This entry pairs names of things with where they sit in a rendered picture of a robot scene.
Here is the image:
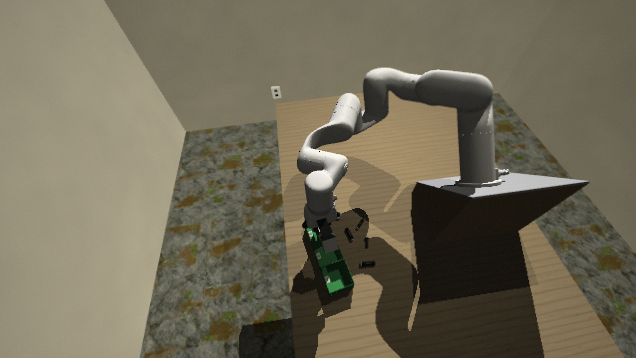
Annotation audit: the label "green rack of bins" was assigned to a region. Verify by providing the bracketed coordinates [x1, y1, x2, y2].
[306, 228, 354, 296]

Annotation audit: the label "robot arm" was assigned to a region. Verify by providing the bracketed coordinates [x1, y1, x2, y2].
[297, 68, 510, 216]

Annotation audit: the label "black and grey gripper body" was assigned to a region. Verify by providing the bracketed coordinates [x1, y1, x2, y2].
[304, 203, 337, 229]

